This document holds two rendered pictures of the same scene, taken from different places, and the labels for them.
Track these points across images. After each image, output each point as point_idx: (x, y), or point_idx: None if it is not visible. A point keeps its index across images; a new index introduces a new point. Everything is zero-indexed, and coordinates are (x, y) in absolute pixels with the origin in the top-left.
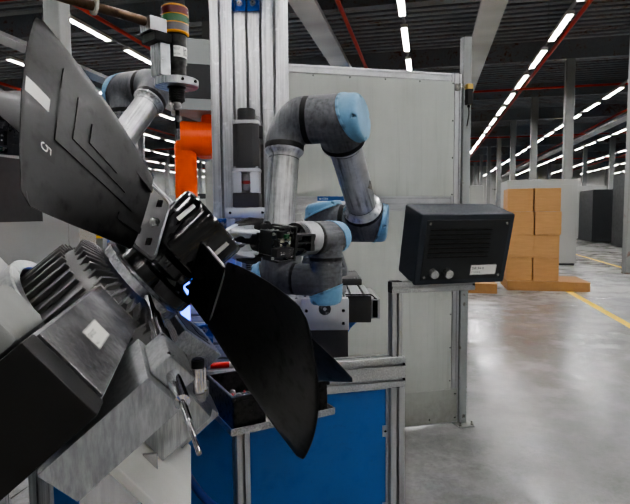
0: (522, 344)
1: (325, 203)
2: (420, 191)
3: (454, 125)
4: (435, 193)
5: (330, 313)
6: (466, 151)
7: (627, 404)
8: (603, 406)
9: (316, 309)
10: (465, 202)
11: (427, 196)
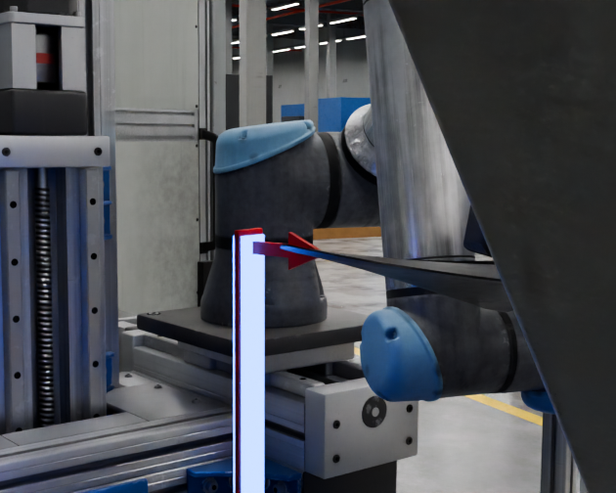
0: None
1: (297, 128)
2: (142, 97)
3: None
4: (168, 103)
5: (384, 421)
6: (219, 15)
7: (431, 478)
8: (404, 490)
9: (357, 416)
10: (219, 124)
11: (154, 109)
